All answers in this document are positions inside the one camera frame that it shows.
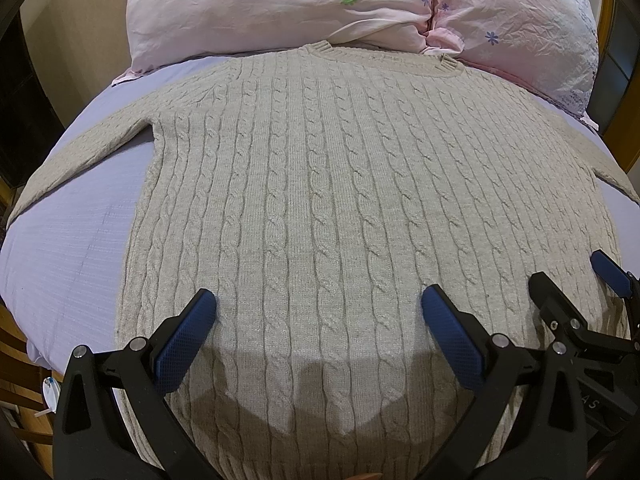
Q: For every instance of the wooden door frame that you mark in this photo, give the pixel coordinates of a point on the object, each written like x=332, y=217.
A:
x=614, y=103

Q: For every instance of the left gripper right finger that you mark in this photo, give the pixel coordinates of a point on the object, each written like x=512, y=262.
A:
x=548, y=439

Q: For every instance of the beige cable-knit sweater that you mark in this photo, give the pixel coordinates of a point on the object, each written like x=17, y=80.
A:
x=316, y=192

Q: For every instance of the pink floral pillow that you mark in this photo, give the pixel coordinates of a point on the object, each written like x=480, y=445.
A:
x=549, y=47
x=164, y=32

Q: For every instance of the pink floral pillow left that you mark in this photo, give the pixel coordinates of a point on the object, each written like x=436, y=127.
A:
x=164, y=32

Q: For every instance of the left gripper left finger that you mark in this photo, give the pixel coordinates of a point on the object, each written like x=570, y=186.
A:
x=91, y=440

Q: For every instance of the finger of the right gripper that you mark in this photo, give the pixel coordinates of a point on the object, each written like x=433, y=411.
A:
x=560, y=309
x=622, y=282

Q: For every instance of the pink floral pillow right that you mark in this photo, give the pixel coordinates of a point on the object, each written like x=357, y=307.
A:
x=549, y=47

